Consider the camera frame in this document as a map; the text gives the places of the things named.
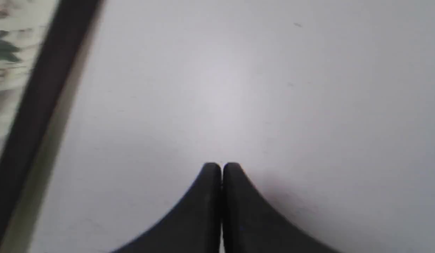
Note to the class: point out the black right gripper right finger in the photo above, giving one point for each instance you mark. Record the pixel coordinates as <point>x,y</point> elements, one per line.
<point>252,225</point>

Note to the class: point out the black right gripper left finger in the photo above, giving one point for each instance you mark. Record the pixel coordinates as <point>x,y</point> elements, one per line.
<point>193,225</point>

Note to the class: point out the painted paper folding fan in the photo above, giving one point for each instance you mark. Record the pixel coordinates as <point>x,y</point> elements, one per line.
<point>39,43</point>

